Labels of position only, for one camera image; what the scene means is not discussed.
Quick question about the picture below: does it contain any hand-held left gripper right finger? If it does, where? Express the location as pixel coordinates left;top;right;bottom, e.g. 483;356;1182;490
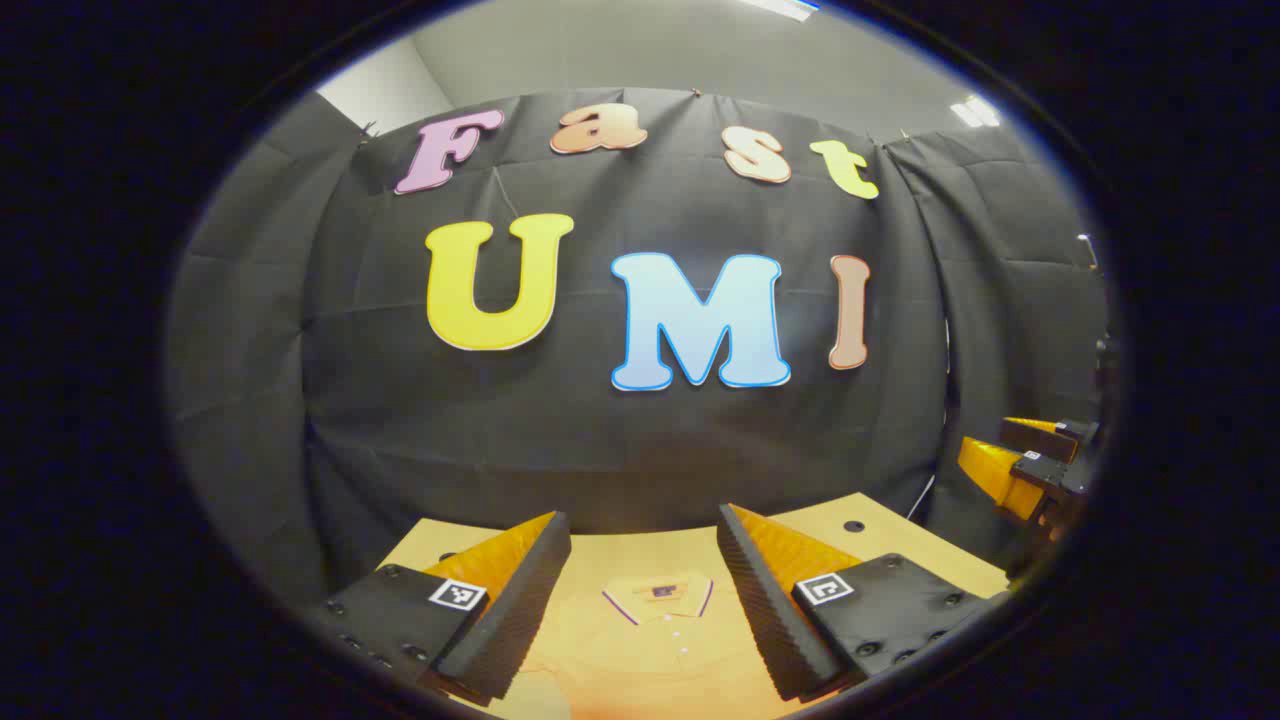
716;502;1011;703

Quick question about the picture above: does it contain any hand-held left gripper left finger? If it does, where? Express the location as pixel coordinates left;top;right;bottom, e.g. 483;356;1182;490
322;510;573;708

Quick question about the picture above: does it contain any orange T-shirt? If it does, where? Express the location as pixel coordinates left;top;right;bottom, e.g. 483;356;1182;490
490;568;801;720

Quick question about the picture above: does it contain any black backdrop cloth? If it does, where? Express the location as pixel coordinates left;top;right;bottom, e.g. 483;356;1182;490
165;88;1111;601

